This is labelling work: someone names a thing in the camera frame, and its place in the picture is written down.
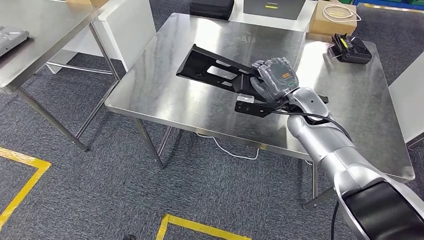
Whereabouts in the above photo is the black perforated plastic plate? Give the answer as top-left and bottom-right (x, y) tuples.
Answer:
(175, 43), (266, 102)

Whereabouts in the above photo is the clear plastic film wrap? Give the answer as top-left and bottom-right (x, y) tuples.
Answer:
(258, 57), (299, 100)

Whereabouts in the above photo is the white floor cable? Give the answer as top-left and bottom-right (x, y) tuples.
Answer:
(195, 132), (314, 166)

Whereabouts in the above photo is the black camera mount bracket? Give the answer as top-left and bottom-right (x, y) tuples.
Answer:
(234, 96), (329, 118)

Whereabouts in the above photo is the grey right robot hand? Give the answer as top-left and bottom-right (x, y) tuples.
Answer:
(250, 57), (300, 104)

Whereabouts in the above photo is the stainless steel workbench table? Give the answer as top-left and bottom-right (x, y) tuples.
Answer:
(104, 12), (416, 210)

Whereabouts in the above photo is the coiled white cable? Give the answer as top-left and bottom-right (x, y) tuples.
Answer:
(322, 3), (362, 23)

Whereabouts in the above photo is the white panel stand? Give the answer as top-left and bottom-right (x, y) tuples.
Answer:
(46, 0), (157, 74)

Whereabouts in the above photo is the black remote controller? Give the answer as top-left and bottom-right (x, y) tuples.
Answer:
(327, 33), (373, 65)

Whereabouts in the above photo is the grey flat device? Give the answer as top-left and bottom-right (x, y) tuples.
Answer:
(0, 25), (30, 58)

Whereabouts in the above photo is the white panel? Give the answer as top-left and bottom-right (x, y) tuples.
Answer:
(388, 51), (424, 148)

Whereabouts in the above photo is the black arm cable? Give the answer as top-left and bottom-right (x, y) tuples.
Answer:
(271, 109), (355, 240)

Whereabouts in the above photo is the brown cardboard box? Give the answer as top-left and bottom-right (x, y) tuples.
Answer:
(308, 0), (359, 43)
(66, 0), (109, 8)

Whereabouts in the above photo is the black fabric case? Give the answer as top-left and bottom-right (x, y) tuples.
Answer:
(189, 0), (235, 21)

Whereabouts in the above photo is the dark flat product box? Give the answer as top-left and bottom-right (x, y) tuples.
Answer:
(243, 0), (307, 21)

